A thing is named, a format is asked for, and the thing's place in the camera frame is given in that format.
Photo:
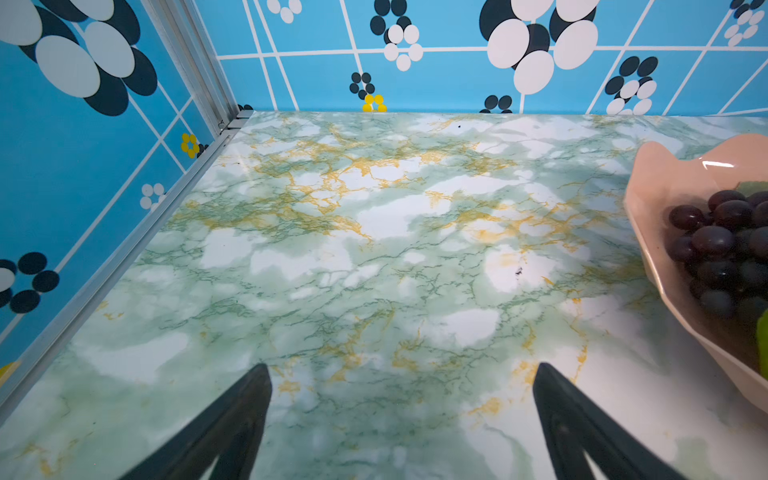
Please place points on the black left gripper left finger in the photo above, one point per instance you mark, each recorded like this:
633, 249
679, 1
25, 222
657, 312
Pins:
223, 440

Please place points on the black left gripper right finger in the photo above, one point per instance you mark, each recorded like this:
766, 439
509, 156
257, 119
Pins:
577, 432

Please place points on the green custard apple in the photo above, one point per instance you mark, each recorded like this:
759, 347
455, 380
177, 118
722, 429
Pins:
761, 336

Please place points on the dark purple grape bunch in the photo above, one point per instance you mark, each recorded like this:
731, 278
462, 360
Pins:
723, 250

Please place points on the pink scalloped fruit bowl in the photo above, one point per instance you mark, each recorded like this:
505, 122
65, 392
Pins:
660, 181

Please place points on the aluminium frame post left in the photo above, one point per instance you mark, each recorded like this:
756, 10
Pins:
181, 29

